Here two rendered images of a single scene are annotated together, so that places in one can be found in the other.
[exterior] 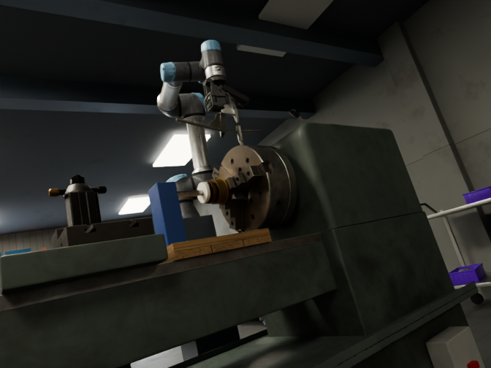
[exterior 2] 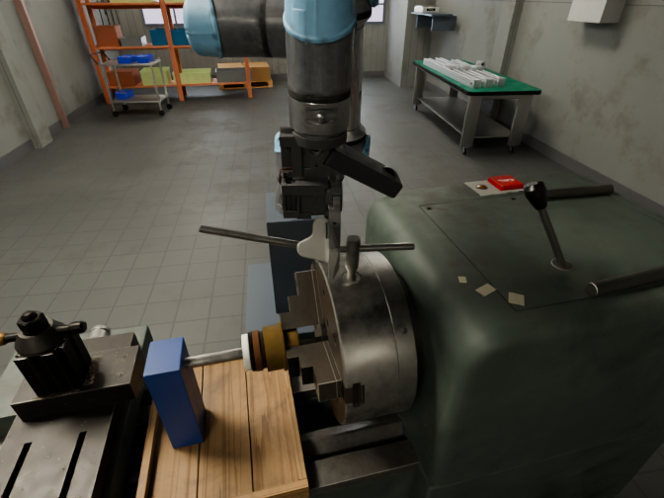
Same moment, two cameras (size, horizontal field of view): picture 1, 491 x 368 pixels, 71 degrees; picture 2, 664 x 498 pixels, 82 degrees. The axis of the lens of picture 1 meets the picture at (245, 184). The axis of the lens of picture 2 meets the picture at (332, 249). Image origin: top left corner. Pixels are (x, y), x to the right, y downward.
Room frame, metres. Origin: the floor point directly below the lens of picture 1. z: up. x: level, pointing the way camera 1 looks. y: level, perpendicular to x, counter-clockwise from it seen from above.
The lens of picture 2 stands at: (0.72, -0.21, 1.64)
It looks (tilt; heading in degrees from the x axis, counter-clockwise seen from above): 34 degrees down; 25
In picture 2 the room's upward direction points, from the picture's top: straight up
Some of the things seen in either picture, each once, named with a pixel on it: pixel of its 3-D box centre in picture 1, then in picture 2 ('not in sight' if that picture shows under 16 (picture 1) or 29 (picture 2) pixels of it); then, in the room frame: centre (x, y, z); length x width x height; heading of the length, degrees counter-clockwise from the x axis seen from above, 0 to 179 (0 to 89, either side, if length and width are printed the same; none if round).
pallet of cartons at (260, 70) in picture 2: not in sight; (244, 75); (7.89, 5.12, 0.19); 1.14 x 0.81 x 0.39; 124
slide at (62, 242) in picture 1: (91, 250); (66, 426); (0.89, 0.43, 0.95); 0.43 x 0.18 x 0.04; 38
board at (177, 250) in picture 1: (196, 255); (224, 420); (1.06, 0.20, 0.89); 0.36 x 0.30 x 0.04; 38
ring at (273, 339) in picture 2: (217, 191); (274, 347); (1.13, 0.10, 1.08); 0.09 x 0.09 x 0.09; 38
